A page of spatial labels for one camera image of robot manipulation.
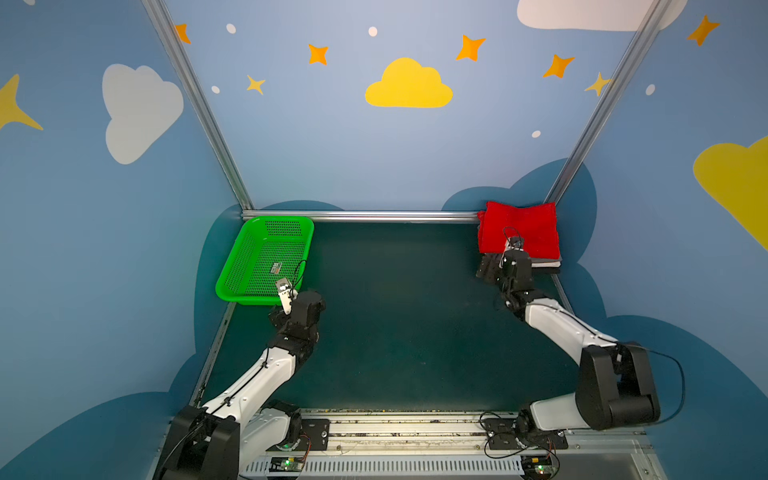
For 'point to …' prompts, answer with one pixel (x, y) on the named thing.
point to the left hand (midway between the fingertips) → (301, 296)
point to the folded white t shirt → (552, 264)
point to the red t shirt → (536, 226)
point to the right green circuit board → (536, 466)
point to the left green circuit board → (286, 464)
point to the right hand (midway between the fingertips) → (502, 258)
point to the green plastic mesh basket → (272, 248)
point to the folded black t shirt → (545, 270)
